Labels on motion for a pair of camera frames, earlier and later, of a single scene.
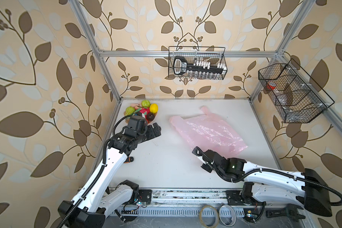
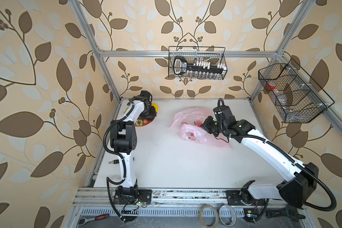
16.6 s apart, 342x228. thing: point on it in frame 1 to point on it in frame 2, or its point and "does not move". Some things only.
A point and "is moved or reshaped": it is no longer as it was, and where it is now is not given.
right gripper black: x=205 y=167 to x=205 y=124
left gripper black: x=151 y=133 to x=153 y=113
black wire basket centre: x=197 y=62 does not move
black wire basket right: x=297 y=98 does not move
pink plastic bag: x=208 y=132 is moved or reshaped
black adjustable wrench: x=290 y=211 does not move
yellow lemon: x=153 y=108 does not move
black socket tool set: x=199 y=69 does not move
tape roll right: x=227 y=215 does not move
